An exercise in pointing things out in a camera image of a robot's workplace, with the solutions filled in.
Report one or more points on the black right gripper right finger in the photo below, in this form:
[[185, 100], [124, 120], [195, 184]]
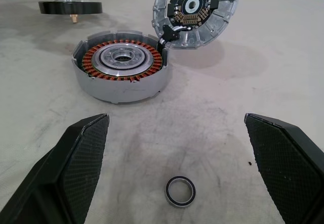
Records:
[[286, 163]]

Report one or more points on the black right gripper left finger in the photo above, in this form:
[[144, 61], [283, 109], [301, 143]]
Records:
[[63, 173]]

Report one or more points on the grey round object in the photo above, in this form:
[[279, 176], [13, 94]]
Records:
[[126, 90]]

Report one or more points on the silver motor cover circuit board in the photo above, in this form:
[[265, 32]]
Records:
[[222, 14]]

